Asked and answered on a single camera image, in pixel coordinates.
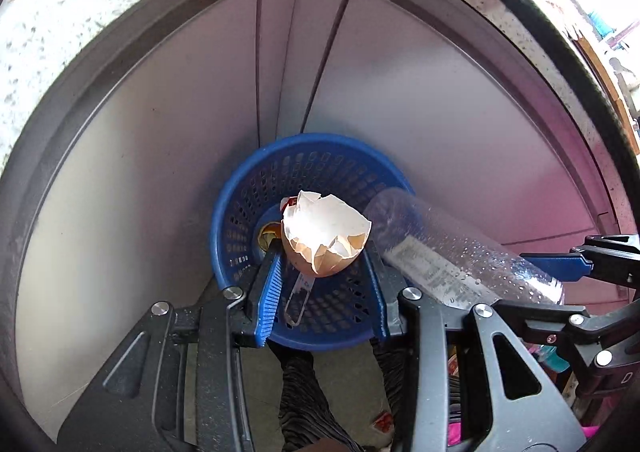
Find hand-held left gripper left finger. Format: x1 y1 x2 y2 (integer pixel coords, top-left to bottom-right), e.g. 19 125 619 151
57 239 286 452

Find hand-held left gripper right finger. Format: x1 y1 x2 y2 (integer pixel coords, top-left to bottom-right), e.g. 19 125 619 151
357 247 588 452

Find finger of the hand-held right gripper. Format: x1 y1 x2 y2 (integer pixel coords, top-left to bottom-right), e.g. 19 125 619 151
520 234 640 290
492 299 640 383

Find clear plastic bottle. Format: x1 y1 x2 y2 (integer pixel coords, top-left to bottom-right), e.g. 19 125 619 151
362 187 566 308

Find broken eggshell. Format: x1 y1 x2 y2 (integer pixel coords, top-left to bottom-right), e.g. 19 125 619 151
281 189 373 279

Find blue plastic basket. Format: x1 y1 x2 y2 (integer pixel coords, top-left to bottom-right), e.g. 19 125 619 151
209 133 416 352

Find striped dark trousers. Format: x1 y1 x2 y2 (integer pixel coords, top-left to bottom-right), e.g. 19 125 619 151
267 337 416 452

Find grey cabinet door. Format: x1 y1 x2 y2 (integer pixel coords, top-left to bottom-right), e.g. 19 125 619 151
300 0 616 258
15 0 261 433

